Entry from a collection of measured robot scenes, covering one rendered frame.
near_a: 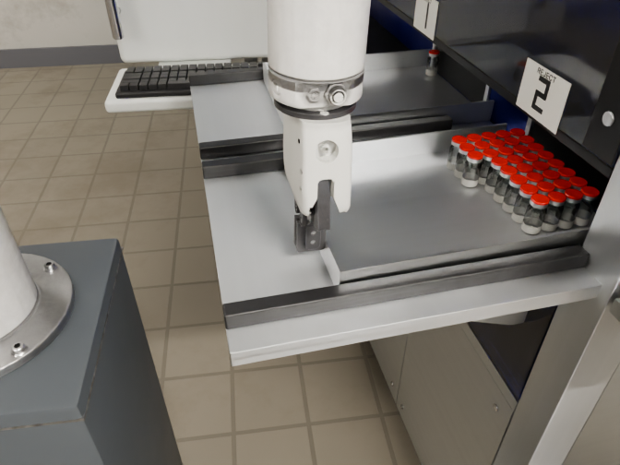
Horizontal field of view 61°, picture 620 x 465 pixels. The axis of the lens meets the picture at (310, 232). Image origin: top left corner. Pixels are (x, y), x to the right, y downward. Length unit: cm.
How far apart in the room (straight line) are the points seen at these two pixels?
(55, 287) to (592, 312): 59
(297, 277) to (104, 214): 180
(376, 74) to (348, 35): 66
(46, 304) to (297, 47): 38
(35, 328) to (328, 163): 34
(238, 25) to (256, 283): 91
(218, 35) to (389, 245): 90
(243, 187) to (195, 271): 124
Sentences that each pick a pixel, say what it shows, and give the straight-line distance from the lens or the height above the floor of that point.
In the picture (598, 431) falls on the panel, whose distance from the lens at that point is 90.
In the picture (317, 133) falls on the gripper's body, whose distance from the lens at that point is 46.
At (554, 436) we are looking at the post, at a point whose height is 60.
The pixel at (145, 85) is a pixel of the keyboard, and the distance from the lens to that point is 123.
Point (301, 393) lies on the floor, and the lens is 156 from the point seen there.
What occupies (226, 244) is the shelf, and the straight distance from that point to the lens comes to 63.
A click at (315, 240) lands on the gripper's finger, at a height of 92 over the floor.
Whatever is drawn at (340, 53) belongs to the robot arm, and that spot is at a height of 113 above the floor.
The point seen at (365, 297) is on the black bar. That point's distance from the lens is 54.
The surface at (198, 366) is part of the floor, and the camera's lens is 164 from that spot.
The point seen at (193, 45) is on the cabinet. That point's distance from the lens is 140.
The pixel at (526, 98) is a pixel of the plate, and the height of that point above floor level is 101.
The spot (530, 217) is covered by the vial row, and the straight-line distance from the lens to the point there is 67.
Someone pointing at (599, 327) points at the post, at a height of 83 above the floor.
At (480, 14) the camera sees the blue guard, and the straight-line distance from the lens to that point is 81.
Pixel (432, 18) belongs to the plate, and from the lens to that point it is 94.
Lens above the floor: 127
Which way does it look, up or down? 38 degrees down
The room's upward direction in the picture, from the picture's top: straight up
